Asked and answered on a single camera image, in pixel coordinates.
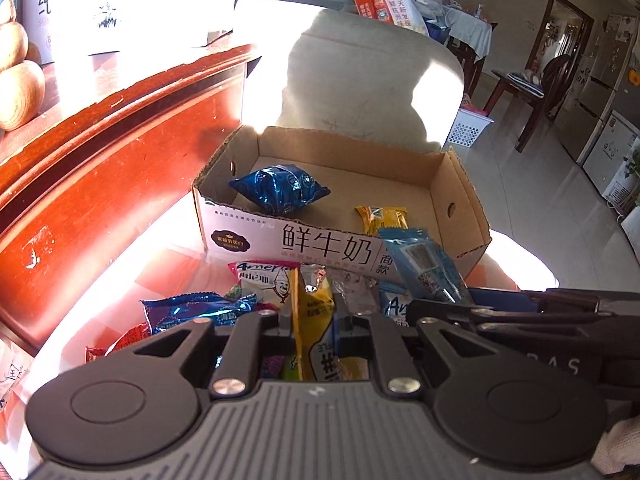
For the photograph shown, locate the red wooden side table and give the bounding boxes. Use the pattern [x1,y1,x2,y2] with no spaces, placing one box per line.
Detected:
[0,42,261,356]

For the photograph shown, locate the white plastic basket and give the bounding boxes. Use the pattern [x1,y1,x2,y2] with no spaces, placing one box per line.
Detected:
[446,107,496,149]

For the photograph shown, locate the light blue snack packet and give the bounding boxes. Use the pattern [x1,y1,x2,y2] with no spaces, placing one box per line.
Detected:
[376,226,473,306]

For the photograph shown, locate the red snack packet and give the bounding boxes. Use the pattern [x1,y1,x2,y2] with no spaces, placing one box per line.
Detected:
[85,322,153,365]

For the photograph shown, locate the dark blue foil snack packet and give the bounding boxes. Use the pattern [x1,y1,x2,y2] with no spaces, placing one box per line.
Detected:
[228,164,332,220]

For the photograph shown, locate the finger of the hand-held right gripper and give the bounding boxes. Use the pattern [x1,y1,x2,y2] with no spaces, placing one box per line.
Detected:
[406,299,621,348]
[462,286,618,313]

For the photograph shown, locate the green potted plant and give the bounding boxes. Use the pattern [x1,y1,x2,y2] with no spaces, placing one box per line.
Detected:
[620,147,640,182]

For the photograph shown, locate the green white milk carton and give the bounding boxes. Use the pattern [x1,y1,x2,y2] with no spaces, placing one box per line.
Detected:
[20,0,236,67]

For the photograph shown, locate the wooden gourd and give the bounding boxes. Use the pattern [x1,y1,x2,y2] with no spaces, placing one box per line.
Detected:
[0,0,47,132]

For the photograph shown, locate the orange snack packet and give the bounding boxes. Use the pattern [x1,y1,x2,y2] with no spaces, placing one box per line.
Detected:
[354,205,412,237]

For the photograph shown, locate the printed cardboard box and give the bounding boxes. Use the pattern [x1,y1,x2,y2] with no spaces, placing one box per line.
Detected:
[191,125,493,286]

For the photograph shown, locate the brown wooden door frame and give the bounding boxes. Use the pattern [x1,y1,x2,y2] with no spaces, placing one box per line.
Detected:
[532,0,597,121]

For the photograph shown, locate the wooden chair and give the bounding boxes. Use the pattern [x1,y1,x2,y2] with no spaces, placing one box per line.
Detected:
[482,55,576,153]

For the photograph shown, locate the purple chef print snack packet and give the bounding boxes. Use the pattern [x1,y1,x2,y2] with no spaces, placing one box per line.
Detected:
[227,260,301,316]

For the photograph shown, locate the striped seat cushion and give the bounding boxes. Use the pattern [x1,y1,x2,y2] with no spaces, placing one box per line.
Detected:
[506,71,546,97]

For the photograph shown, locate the magenta snack packet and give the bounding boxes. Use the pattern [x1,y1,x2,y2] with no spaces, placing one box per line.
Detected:
[260,355,288,380]

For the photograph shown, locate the orange white shopping bag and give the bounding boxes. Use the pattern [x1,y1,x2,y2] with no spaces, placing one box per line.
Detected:
[351,0,431,37]

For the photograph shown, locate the table with white cloth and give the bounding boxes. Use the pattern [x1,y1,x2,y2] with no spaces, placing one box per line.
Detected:
[442,2,499,81]

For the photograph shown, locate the yellow snack packet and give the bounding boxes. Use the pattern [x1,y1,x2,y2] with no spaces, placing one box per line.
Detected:
[296,265,373,383]

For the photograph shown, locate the white chest freezer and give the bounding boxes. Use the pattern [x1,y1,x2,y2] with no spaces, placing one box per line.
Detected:
[582,110,640,206]

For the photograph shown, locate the silver refrigerator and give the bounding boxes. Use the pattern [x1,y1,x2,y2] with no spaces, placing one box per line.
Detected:
[560,12,640,161]

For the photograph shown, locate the white printed bag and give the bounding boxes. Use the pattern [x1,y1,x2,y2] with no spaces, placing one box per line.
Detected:
[0,337,38,461]

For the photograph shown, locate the clear silver snack packet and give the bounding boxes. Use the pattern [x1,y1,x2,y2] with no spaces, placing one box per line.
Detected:
[330,270,378,318]

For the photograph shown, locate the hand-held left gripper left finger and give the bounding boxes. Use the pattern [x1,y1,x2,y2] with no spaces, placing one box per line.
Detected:
[132,309,296,398]

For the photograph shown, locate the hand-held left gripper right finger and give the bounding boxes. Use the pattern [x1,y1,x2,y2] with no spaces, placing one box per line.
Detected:
[336,311,502,399]

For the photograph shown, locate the grey sofa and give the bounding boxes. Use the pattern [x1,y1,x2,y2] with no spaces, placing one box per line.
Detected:
[232,0,468,156]

